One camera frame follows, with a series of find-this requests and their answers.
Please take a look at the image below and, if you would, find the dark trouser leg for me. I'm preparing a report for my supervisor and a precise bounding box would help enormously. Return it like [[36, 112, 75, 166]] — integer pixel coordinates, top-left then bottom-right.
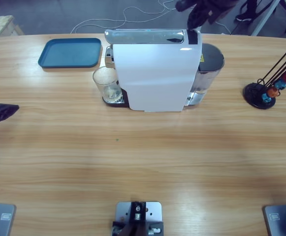
[[245, 0, 259, 17]]

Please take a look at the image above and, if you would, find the grey camera mount plate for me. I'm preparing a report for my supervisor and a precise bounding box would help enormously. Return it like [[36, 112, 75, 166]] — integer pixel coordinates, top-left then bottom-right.
[[112, 201, 164, 236]]

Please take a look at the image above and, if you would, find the black capsule holder with rods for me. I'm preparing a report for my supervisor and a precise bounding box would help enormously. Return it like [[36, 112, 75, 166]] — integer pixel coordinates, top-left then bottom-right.
[[242, 41, 286, 109]]

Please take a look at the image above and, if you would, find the blue plastic tray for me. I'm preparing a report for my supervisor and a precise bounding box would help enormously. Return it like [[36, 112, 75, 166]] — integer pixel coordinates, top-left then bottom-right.
[[37, 37, 102, 69]]

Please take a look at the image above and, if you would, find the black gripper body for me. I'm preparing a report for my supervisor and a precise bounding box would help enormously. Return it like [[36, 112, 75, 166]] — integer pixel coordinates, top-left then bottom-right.
[[208, 0, 239, 25]]

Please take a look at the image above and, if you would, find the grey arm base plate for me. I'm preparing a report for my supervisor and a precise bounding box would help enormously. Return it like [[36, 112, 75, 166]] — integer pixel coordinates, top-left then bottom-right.
[[0, 202, 17, 236], [263, 202, 286, 236]]

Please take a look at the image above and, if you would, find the white floor cable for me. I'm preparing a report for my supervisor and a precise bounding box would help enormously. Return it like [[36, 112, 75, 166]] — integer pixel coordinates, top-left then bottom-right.
[[70, 0, 232, 35]]

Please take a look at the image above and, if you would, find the clear drinking glass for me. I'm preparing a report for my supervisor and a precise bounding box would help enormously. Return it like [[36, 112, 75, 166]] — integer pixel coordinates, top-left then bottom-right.
[[92, 66, 123, 103]]

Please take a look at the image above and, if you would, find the light wooden crate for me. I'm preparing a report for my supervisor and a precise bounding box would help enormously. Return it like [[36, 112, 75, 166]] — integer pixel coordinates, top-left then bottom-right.
[[0, 15, 25, 39]]

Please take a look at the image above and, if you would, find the orange coffee capsule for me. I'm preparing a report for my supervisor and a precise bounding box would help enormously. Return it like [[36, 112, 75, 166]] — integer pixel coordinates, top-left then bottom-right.
[[267, 87, 280, 98]]

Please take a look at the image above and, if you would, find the black sneaker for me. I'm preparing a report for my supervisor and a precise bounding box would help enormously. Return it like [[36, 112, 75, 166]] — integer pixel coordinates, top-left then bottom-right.
[[235, 13, 258, 23]]

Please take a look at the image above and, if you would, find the water tank with black lid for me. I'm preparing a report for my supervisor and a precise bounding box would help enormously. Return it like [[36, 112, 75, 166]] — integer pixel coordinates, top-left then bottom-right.
[[194, 43, 225, 95]]

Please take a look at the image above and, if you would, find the silver coffee machine lever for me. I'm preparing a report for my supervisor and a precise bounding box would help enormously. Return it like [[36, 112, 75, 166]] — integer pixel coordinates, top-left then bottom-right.
[[104, 29, 186, 44]]

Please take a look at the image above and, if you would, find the white metal table leg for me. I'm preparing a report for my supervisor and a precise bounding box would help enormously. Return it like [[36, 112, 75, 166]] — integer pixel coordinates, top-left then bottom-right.
[[252, 0, 281, 37]]

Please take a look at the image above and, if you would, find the white capsule coffee machine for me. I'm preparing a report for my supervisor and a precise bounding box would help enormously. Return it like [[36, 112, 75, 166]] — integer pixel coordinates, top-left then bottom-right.
[[102, 29, 225, 113]]

